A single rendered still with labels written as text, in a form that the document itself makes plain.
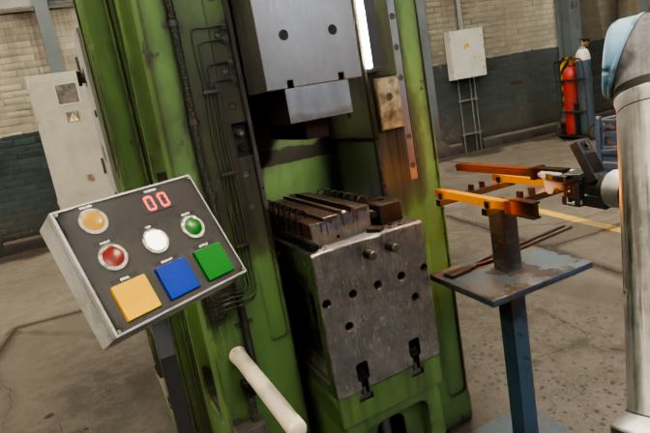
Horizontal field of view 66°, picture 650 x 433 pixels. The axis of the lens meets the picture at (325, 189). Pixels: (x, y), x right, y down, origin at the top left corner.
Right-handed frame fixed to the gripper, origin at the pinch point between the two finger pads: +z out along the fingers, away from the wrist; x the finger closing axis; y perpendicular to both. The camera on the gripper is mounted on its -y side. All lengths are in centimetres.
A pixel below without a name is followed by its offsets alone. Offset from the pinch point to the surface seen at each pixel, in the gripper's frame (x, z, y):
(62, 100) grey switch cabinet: -137, 570, -57
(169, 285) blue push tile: -100, 5, 4
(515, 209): -12.0, -0.9, 7.8
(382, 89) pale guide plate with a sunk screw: -21, 44, -27
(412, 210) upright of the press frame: -14.2, 45.3, 15.6
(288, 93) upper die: -58, 30, -31
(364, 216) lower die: -41, 30, 8
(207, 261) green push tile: -91, 11, 3
